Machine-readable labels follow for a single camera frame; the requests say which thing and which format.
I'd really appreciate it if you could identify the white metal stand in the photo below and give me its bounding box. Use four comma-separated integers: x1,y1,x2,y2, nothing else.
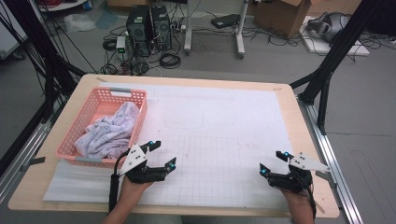
183,0,250,60

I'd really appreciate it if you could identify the white cabinet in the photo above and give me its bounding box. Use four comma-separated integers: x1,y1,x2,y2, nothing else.
0,0,29,60

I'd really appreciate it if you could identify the black flat device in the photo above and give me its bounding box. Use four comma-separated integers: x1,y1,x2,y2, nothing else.
210,13,241,30

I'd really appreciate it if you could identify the large cardboard box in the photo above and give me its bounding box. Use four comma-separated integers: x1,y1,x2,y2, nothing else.
253,0,312,40

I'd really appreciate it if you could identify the grey metal bracket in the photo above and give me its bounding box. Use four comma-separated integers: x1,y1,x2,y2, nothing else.
315,170,338,189
20,156,47,173

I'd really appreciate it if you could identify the grey helmet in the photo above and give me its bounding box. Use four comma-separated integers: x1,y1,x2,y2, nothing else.
306,11,351,43

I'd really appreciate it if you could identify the person's left hand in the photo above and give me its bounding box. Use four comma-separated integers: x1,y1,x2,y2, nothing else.
120,175,153,203

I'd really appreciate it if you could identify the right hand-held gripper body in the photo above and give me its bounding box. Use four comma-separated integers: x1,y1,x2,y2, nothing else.
267,152,332,194

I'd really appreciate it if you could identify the aluminium rail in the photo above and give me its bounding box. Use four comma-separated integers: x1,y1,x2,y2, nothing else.
297,96,363,224
0,120,52,203

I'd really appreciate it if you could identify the clear plastic bag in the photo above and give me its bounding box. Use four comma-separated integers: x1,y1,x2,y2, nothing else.
64,13,96,34

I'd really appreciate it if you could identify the coiled black cable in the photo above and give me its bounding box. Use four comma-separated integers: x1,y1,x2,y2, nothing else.
159,52,182,70

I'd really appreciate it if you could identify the black metal frame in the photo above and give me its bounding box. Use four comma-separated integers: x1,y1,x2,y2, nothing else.
0,0,88,124
289,0,396,136

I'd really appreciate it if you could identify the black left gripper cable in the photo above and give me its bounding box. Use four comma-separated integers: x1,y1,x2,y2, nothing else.
107,148,131,214

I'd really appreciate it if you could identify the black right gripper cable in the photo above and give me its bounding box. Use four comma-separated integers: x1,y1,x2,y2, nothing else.
306,181,318,220

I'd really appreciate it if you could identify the person's right hand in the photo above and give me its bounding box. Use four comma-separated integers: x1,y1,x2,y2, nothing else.
281,186,316,213

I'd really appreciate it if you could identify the small white power box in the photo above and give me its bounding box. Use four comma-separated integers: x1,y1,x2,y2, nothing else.
115,35,127,54

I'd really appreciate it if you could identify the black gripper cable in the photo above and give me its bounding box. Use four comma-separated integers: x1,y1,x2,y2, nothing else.
306,181,318,220
107,148,131,214

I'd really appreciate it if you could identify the lavender patterned cloth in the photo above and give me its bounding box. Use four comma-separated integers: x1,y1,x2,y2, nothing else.
74,101,141,160

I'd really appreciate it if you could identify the white foam board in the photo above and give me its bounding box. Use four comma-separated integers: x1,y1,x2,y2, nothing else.
299,15,372,57

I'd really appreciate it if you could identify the black computer tower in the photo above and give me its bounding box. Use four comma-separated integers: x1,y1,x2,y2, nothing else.
125,5,153,58
150,5,173,51

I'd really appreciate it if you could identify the pink plastic basket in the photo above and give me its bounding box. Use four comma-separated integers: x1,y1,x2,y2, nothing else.
55,87,149,169

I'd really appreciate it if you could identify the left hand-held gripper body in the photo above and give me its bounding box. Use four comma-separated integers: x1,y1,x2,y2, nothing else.
119,143,167,185

